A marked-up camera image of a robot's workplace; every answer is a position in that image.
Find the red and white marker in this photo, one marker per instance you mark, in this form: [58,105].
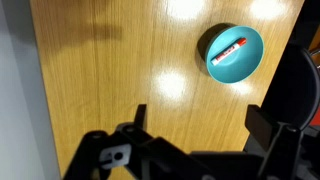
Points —
[228,51]

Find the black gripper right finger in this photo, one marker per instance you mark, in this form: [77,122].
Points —
[258,121]

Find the teal plastic bowl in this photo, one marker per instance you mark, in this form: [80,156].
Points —
[240,66]

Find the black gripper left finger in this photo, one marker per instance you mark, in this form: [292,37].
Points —
[140,116]

